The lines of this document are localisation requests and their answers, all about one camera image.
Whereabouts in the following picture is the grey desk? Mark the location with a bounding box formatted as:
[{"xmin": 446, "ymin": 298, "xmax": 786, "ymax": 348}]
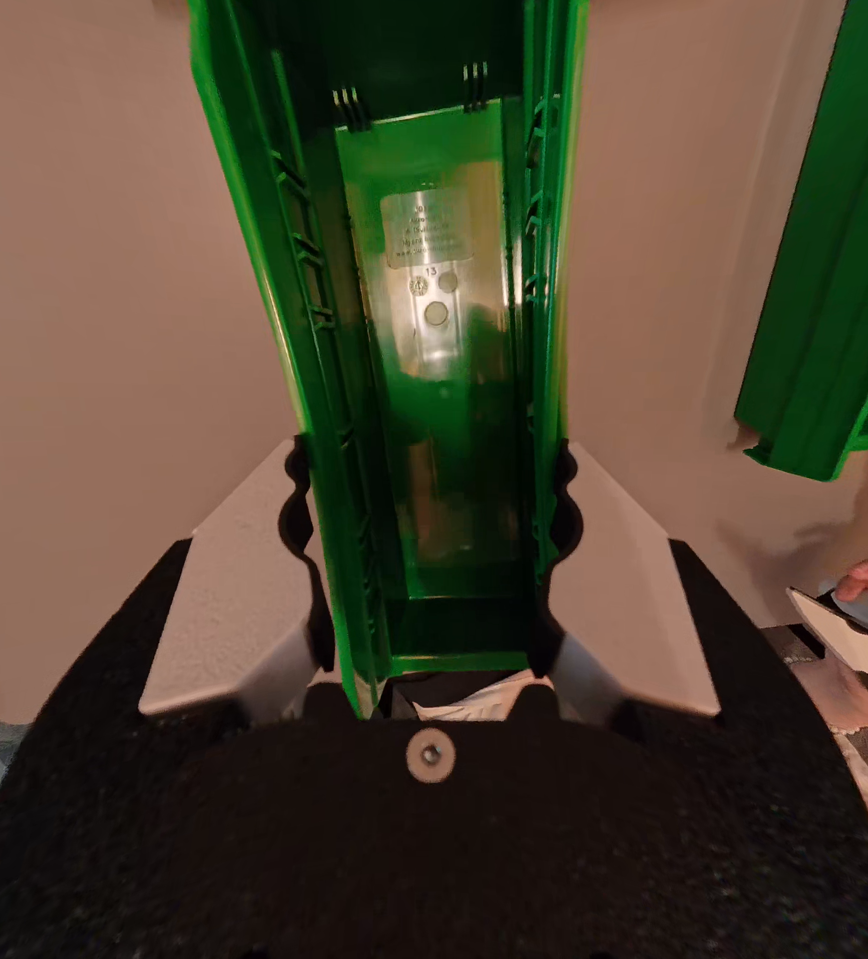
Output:
[{"xmin": 0, "ymin": 0, "xmax": 868, "ymax": 728}]

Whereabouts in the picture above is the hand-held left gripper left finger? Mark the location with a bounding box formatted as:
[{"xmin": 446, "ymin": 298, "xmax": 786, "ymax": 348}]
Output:
[{"xmin": 138, "ymin": 437, "xmax": 336, "ymax": 724}]

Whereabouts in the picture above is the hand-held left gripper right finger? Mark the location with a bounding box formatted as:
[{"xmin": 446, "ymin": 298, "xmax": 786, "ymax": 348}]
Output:
[{"xmin": 527, "ymin": 441, "xmax": 723, "ymax": 726}]

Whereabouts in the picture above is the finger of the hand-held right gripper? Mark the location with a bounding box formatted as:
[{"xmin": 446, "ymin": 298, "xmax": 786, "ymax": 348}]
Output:
[{"xmin": 786, "ymin": 588, "xmax": 868, "ymax": 701}]

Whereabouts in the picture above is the green plastic bin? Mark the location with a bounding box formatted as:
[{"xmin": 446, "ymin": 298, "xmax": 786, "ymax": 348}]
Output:
[
  {"xmin": 734, "ymin": 0, "xmax": 868, "ymax": 482},
  {"xmin": 187, "ymin": 0, "xmax": 591, "ymax": 722}
]

